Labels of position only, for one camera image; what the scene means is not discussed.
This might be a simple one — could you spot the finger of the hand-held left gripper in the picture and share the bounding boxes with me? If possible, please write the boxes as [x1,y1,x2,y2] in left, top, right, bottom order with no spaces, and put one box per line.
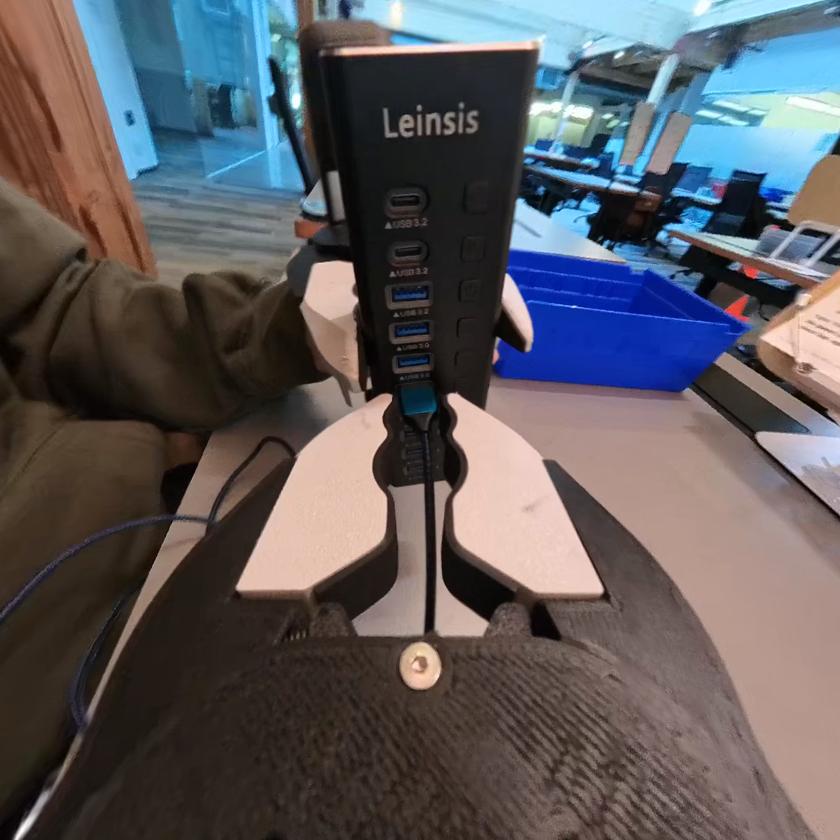
[495,289,534,355]
[301,262,370,408]

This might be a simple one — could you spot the person's left forearm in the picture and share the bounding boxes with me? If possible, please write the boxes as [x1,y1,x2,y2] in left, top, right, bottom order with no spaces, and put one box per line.
[0,177,329,434]

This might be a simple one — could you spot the blue braided cable teal plug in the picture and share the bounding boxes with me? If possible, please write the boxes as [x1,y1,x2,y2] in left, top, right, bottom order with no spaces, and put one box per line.
[0,386,438,732]

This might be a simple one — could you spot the black tripod leg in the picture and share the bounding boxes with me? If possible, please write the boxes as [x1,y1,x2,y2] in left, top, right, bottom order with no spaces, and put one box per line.
[269,56,315,194]

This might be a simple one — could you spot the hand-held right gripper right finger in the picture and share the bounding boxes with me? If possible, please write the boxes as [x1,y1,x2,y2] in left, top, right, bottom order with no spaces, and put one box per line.
[441,392,606,619]

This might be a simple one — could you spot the clear acrylic holder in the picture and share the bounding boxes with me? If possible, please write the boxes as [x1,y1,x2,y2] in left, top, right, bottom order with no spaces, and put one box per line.
[755,222,840,265]

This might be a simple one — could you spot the rows of office desks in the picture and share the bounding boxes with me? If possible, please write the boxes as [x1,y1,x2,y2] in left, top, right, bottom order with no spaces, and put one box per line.
[521,144,840,290]

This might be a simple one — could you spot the silver document stand base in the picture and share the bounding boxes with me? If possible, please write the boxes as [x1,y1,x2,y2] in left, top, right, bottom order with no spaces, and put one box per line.
[755,430,840,516]

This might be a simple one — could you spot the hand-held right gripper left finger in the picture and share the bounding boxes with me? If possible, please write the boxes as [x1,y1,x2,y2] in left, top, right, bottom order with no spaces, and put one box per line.
[234,399,399,619]

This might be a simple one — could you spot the wooden pillar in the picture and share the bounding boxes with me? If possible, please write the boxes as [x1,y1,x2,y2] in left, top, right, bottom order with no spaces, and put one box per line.
[0,0,158,277]

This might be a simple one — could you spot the dark stand panel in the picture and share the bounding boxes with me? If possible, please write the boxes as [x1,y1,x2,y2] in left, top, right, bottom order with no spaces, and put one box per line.
[319,41,540,490]

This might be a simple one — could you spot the printed instruction sheet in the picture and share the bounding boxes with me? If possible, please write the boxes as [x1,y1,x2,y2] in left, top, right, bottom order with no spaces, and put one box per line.
[758,276,840,421]

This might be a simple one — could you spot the group of black office chairs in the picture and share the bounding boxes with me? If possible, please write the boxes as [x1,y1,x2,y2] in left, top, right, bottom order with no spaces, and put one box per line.
[577,131,788,263]

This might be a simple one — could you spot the wooden document board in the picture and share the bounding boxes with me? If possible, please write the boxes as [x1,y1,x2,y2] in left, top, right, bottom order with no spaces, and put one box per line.
[787,154,840,227]

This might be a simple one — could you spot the blue plastic bin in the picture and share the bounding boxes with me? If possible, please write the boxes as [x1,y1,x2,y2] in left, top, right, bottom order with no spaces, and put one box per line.
[493,249,749,393]

